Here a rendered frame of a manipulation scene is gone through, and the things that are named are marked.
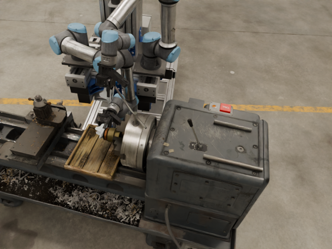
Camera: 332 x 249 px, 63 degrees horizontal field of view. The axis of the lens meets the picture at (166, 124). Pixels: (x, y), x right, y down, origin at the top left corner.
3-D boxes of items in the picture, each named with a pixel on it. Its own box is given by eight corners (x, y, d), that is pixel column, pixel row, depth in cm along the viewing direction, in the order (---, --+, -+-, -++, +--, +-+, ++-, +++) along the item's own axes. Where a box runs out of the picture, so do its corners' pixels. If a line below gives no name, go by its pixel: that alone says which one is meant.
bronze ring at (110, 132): (121, 125, 158) (106, 122, 159) (116, 137, 152) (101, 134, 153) (123, 135, 165) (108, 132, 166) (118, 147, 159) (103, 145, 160)
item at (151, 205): (220, 210, 248) (248, 154, 183) (215, 265, 216) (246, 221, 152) (156, 194, 254) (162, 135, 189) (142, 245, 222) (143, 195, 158)
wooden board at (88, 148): (130, 136, 186) (130, 133, 183) (111, 181, 162) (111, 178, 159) (89, 127, 189) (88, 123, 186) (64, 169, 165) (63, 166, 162)
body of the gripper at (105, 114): (96, 128, 166) (104, 114, 174) (109, 131, 165) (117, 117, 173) (95, 119, 160) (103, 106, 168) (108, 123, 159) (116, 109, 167)
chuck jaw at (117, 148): (132, 139, 154) (126, 153, 144) (132, 146, 157) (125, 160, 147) (114, 135, 155) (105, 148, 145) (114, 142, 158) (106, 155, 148)
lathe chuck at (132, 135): (150, 136, 179) (151, 103, 154) (137, 178, 160) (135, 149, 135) (138, 133, 180) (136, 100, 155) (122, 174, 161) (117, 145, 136)
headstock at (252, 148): (248, 154, 183) (269, 114, 154) (246, 221, 152) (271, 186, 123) (163, 135, 189) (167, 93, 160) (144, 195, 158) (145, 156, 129)
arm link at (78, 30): (92, 42, 189) (90, 24, 179) (77, 51, 181) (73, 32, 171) (80, 36, 193) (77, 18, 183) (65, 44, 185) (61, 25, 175)
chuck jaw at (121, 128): (136, 133, 160) (140, 113, 158) (134, 135, 155) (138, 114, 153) (118, 129, 161) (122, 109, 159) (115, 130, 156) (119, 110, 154)
